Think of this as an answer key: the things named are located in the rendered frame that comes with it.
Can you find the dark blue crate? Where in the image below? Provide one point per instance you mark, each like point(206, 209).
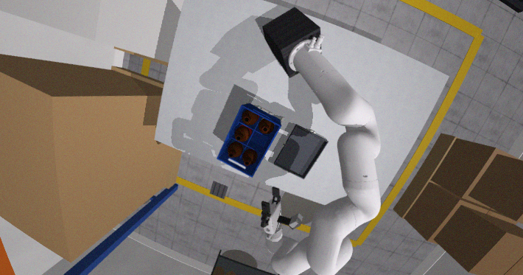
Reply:
point(257, 141)

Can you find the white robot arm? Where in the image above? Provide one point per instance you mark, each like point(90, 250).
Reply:
point(328, 248)

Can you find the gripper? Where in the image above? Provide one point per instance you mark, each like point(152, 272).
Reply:
point(271, 213)

